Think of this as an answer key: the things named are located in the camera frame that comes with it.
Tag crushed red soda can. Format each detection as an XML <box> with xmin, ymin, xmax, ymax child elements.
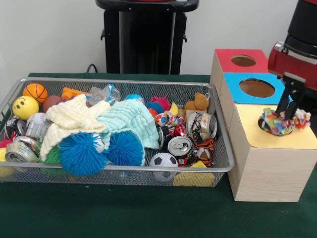
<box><xmin>167</xmin><ymin>135</ymin><xmax>195</xmax><ymax>167</ymax></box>

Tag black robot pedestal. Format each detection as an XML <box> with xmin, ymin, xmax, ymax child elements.
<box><xmin>95</xmin><ymin>0</ymin><xmax>200</xmax><ymax>75</ymax></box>

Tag metal mesh bin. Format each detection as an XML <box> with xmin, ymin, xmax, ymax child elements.
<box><xmin>0</xmin><ymin>77</ymin><xmax>235</xmax><ymax>187</ymax></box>

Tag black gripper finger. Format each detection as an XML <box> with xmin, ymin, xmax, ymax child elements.
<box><xmin>284</xmin><ymin>85</ymin><xmax>306</xmax><ymax>120</ymax></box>
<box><xmin>275</xmin><ymin>76</ymin><xmax>295</xmax><ymax>113</ymax></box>

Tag crushed silver soda can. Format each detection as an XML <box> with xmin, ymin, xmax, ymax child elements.
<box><xmin>185</xmin><ymin>111</ymin><xmax>218</xmax><ymax>141</ymax></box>

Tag dark green table cloth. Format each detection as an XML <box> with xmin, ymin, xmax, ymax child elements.
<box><xmin>297</xmin><ymin>88</ymin><xmax>317</xmax><ymax>119</ymax></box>
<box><xmin>0</xmin><ymin>72</ymin><xmax>317</xmax><ymax>238</ymax></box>

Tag yellow smiley ball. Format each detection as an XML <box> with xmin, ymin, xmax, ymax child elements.
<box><xmin>12</xmin><ymin>96</ymin><xmax>40</xmax><ymax>121</ymax></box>

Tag wooden box with three holes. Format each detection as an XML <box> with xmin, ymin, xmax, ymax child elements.
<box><xmin>210</xmin><ymin>48</ymin><xmax>317</xmax><ymax>203</ymax></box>

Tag black and white soccer ball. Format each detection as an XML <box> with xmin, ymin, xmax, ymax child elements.
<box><xmin>149</xmin><ymin>153</ymin><xmax>179</xmax><ymax>168</ymax></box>

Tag mint knitted cloth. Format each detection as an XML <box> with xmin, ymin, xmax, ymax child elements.
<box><xmin>96</xmin><ymin>100</ymin><xmax>160</xmax><ymax>167</ymax></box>

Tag orange toy basketball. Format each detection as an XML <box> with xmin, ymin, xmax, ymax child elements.
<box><xmin>23</xmin><ymin>83</ymin><xmax>49</xmax><ymax>106</ymax></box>

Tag blue fuzzy ball with eye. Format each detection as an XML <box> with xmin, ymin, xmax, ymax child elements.
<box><xmin>58</xmin><ymin>131</ymin><xmax>110</xmax><ymax>177</ymax></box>

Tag colourful patchwork cloth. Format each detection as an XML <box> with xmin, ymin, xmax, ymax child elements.
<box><xmin>259</xmin><ymin>107</ymin><xmax>312</xmax><ymax>136</ymax></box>

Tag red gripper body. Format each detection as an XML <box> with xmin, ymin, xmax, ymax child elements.
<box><xmin>268</xmin><ymin>41</ymin><xmax>317</xmax><ymax>89</ymax></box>

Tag brown teddy bear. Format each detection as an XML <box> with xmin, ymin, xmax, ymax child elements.
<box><xmin>184</xmin><ymin>92</ymin><xmax>211</xmax><ymax>112</ymax></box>

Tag blue spiky ball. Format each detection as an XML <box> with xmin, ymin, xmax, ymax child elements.
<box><xmin>106</xmin><ymin>131</ymin><xmax>144</xmax><ymax>167</ymax></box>

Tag cream knitted cloth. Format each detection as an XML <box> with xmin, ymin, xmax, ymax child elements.
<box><xmin>39</xmin><ymin>94</ymin><xmax>111</xmax><ymax>162</ymax></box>

